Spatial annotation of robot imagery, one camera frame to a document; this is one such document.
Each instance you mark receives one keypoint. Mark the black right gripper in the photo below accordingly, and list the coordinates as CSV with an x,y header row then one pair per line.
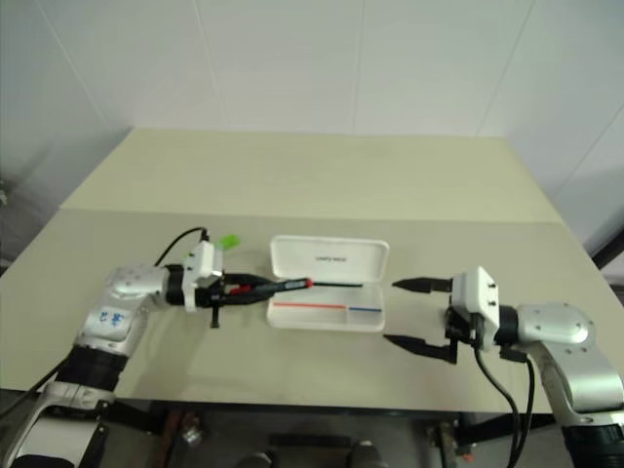
x,y
463,326

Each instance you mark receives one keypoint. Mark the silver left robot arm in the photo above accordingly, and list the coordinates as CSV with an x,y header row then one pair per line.
x,y
122,287

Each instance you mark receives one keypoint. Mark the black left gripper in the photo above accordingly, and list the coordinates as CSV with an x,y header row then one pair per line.
x,y
217,292

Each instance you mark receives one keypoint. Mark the white pencil case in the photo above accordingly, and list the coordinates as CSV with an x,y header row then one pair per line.
x,y
331,263

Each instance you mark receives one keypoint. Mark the black table frame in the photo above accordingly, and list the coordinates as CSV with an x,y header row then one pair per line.
x,y
146,418

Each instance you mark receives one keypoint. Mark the red and black marker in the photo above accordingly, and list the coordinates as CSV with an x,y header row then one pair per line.
x,y
302,283

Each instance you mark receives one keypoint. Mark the black stand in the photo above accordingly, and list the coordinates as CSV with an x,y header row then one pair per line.
x,y
609,258

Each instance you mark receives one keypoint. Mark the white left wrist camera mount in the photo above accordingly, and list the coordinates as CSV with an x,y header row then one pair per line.
x,y
202,258

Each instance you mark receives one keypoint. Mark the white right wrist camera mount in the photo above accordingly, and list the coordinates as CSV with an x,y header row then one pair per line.
x,y
480,292

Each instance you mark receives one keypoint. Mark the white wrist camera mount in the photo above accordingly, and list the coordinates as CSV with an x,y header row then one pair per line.
x,y
480,292
202,258

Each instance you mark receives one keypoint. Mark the grey metal floor object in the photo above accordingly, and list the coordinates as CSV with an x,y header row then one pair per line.
x,y
446,439

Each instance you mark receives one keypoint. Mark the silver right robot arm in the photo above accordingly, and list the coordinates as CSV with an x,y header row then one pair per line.
x,y
556,331

